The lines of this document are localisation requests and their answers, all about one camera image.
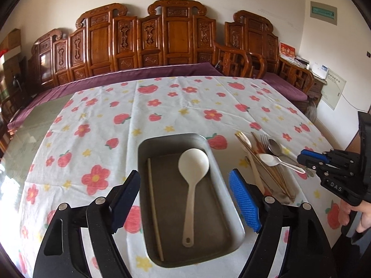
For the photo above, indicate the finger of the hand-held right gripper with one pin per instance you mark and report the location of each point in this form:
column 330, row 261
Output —
column 310, row 152
column 305, row 160

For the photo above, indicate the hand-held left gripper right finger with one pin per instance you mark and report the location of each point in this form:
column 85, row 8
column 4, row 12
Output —
column 243, row 199

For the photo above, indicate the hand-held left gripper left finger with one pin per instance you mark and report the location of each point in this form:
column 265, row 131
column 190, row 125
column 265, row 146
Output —
column 126, row 202

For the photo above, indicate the beige chopstick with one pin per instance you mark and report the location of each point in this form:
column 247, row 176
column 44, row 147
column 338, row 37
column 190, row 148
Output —
column 271, row 176
column 154, row 205

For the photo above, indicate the beige plastic fork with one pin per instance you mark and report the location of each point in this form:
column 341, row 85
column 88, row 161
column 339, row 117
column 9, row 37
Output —
column 256, row 173

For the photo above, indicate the metal spoon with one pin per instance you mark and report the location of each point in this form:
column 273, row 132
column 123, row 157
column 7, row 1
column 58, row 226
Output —
column 274, row 147

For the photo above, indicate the beige plastic spoon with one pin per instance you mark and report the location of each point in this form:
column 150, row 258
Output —
column 269, row 159

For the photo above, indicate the metal fork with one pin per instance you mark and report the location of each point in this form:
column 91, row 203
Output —
column 264, row 143

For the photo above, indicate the metal tray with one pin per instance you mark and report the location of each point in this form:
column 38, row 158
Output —
column 171, row 197

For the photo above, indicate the white ladle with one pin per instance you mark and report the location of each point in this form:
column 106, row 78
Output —
column 193, row 163

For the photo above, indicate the person's right hand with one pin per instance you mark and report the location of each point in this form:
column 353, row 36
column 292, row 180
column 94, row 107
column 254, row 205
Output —
column 365, row 214

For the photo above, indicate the wooden side table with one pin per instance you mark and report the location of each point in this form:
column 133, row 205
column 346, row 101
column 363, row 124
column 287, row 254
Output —
column 314, row 88

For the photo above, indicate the purple armchair cushion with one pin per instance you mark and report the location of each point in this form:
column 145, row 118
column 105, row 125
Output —
column 287, row 88

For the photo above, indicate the white box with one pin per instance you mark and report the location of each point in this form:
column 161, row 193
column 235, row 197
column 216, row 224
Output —
column 318, row 69

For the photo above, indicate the floral strawberry tablecloth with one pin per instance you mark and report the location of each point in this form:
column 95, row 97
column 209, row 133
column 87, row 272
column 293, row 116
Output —
column 95, row 121

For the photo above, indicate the red desk calendar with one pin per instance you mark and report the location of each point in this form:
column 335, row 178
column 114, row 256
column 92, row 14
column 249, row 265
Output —
column 287, row 49

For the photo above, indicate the purple sofa cushion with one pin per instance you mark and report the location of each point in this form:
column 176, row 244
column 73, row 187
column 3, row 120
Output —
column 116, row 73

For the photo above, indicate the carved wooden armchair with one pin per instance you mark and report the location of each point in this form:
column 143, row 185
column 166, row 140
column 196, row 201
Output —
column 255, row 34

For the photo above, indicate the carved wooden sofa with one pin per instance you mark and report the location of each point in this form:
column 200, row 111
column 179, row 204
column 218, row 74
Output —
column 176, row 34

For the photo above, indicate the cardboard box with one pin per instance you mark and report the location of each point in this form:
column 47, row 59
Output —
column 10, row 66
column 14, row 38

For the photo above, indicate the white wall sheet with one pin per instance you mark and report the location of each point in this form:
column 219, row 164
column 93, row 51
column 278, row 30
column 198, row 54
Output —
column 334, row 89

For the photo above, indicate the green framed wall panel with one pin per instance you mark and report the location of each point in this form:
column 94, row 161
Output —
column 323, row 12

